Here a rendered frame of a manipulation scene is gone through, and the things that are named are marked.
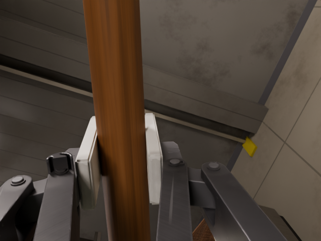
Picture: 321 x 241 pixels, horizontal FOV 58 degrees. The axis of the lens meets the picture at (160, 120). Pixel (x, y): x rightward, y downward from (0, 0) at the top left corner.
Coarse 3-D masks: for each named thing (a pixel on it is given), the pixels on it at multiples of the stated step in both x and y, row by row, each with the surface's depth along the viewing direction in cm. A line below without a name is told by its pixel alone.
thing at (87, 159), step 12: (96, 132) 18; (84, 144) 16; (96, 144) 17; (84, 156) 15; (96, 156) 17; (84, 168) 14; (96, 168) 17; (84, 180) 15; (96, 180) 16; (84, 192) 15; (96, 192) 16; (84, 204) 15
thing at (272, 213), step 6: (264, 210) 224; (270, 210) 228; (270, 216) 219; (276, 216) 222; (282, 216) 236; (276, 222) 213; (282, 222) 216; (282, 228) 208; (288, 228) 211; (288, 234) 203; (294, 234) 215; (288, 240) 196; (294, 240) 198; (300, 240) 210
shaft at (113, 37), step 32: (96, 0) 14; (128, 0) 15; (96, 32) 15; (128, 32) 15; (96, 64) 15; (128, 64) 15; (96, 96) 16; (128, 96) 16; (96, 128) 17; (128, 128) 17; (128, 160) 17; (128, 192) 18; (128, 224) 19
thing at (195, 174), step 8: (160, 144) 18; (168, 144) 18; (176, 144) 18; (168, 152) 17; (176, 152) 17; (192, 168) 15; (192, 176) 14; (200, 176) 14; (192, 184) 14; (200, 184) 14; (192, 192) 14; (200, 192) 14; (208, 192) 14; (192, 200) 14; (200, 200) 14; (208, 200) 14
